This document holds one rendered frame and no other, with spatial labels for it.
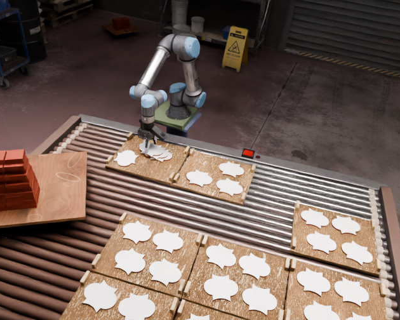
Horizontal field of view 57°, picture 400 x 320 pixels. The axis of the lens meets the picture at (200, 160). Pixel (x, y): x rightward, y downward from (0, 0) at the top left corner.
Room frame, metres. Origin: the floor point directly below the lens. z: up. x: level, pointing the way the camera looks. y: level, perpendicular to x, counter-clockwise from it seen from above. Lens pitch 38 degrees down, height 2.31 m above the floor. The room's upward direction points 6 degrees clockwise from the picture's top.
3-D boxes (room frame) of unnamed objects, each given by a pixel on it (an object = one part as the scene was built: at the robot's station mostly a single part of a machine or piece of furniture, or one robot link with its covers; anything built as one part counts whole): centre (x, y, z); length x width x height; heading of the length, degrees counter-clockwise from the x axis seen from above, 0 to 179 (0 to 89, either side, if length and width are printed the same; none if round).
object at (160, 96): (1.89, 0.30, 1.26); 0.11 x 0.11 x 0.08; 66
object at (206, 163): (1.64, -0.10, 0.93); 0.41 x 0.35 x 0.02; 75
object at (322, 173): (1.93, -0.13, 0.89); 2.08 x 0.09 x 0.06; 78
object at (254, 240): (1.27, 0.01, 0.90); 1.95 x 0.05 x 0.05; 78
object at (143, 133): (1.80, 0.33, 1.10); 0.09 x 0.08 x 0.12; 71
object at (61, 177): (1.30, 0.81, 1.03); 0.50 x 0.50 x 0.02; 16
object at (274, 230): (1.37, -0.01, 0.90); 1.95 x 0.05 x 0.05; 78
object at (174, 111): (2.35, 0.20, 0.95); 0.15 x 0.15 x 0.10
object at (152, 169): (1.75, 0.31, 0.93); 0.41 x 0.35 x 0.02; 76
